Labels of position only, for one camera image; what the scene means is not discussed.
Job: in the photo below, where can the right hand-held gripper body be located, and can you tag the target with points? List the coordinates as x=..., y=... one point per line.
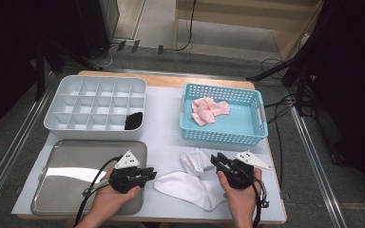
x=240, y=175

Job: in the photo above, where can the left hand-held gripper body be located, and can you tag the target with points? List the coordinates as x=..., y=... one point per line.
x=125, y=180

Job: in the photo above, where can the light blue perforated basket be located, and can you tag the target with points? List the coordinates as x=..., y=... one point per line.
x=244, y=123

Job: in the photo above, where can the pink sock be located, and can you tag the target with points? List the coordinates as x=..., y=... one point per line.
x=221, y=107
x=202, y=114

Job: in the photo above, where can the black sock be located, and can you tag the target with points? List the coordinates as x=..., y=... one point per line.
x=133, y=121

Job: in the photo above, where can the white compartment organizer box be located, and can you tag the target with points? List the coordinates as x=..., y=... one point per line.
x=95, y=133

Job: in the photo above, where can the person's left hand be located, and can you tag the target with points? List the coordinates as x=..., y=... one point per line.
x=114, y=202

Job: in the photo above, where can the person's right hand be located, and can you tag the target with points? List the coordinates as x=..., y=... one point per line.
x=242, y=202

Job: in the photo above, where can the silver metal tray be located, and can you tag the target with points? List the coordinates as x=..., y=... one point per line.
x=69, y=190

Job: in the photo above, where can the black tripod stand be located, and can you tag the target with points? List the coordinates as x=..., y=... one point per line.
x=267, y=73

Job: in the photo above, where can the black curtain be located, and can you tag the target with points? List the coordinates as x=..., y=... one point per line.
x=355, y=79
x=6, y=47

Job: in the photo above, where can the dark cabinet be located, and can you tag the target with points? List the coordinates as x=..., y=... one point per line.
x=92, y=25

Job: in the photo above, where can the aluminium floor rail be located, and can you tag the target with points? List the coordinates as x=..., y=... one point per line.
x=316, y=177
x=9, y=158

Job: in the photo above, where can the black floor bracket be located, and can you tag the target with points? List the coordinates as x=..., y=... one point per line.
x=135, y=46
x=121, y=46
x=160, y=49

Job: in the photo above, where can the wooden shelf frame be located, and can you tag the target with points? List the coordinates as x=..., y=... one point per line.
x=234, y=15

